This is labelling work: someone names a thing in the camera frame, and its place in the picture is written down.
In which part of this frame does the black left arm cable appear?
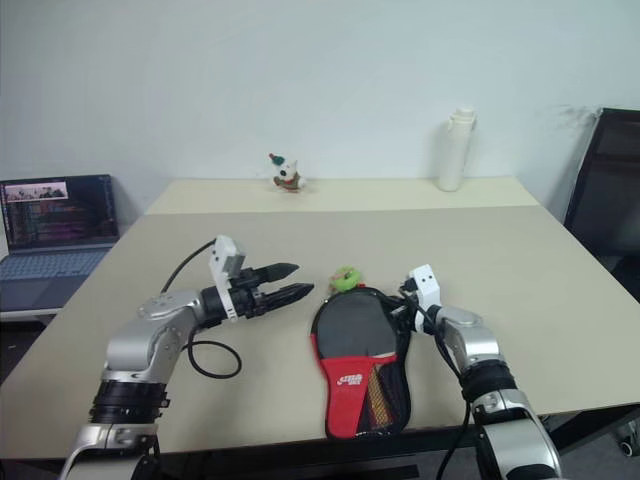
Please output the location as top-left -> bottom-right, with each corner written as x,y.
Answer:
160,238 -> 245,380

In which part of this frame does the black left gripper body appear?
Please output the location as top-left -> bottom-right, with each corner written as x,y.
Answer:
229,267 -> 262,322

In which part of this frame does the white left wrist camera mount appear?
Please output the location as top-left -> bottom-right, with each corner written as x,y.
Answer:
207,234 -> 247,321

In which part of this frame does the black office chair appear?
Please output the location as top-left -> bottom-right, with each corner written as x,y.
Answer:
563,107 -> 640,301

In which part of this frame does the green plush keychain charm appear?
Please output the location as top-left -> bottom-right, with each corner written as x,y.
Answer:
327,266 -> 362,292

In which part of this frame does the white water bottle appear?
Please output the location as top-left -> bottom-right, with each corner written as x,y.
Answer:
438,105 -> 479,192

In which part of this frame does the table tennis paddle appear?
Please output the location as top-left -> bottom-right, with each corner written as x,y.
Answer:
318,294 -> 402,432

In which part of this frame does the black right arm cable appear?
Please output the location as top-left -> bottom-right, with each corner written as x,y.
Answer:
399,282 -> 476,480

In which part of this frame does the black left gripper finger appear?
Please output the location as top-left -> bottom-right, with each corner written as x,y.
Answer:
259,282 -> 316,309
253,261 -> 301,285

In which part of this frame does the open blue laptop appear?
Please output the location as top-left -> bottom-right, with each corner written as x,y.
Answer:
0,173 -> 121,314

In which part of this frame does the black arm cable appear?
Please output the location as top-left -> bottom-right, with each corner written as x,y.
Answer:
399,282 -> 476,480
160,238 -> 245,380

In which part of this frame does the white plush dog toy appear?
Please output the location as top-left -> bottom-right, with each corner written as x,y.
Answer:
268,152 -> 307,194

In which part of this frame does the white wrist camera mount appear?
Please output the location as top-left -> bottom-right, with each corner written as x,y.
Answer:
407,263 -> 442,309
207,234 -> 247,321

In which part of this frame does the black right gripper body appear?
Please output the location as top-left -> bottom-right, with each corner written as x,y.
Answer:
391,287 -> 425,334

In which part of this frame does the black red paddle case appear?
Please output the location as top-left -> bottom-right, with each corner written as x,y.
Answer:
310,285 -> 414,441

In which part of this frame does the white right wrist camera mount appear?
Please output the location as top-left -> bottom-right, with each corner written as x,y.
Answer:
407,263 -> 442,309

